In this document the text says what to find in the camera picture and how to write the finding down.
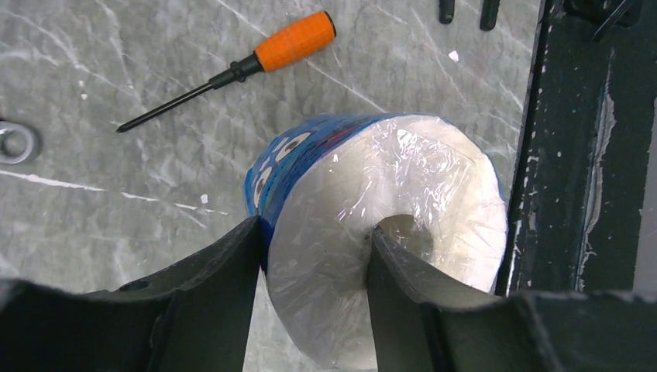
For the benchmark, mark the red adjustable wrench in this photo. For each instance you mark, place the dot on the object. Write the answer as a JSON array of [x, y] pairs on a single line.
[[19, 143]]

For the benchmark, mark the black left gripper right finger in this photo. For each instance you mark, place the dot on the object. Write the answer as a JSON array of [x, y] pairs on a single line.
[[424, 320]]

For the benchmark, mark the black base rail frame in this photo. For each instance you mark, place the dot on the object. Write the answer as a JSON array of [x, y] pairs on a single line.
[[577, 199]]

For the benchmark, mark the blue roll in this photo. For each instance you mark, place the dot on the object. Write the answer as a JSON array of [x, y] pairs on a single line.
[[321, 187]]

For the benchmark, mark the orange black pliers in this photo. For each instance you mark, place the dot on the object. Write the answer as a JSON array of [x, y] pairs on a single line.
[[487, 12]]

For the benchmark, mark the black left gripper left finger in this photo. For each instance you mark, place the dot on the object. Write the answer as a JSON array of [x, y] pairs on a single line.
[[191, 316]]

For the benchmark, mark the black orange screwdriver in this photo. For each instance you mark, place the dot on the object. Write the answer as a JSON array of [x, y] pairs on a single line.
[[289, 45]]

